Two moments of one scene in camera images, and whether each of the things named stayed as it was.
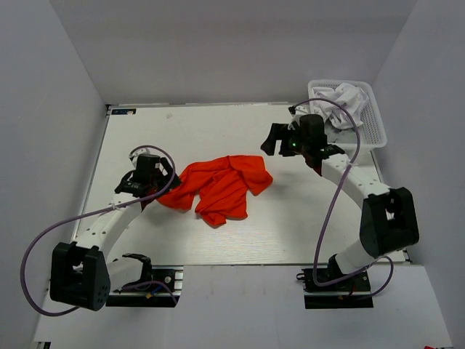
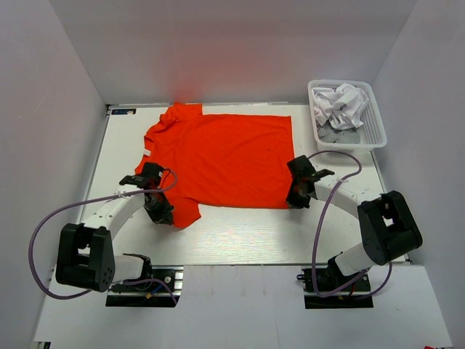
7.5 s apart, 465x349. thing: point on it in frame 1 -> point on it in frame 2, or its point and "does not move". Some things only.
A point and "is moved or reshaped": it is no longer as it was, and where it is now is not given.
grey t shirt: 341,135 does not move
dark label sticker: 131,111 does not move
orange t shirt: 220,187 is moved or reshaped
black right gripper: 277,131 -> 293,201
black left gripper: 168,179 -> 165,216
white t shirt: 351,97 does not move
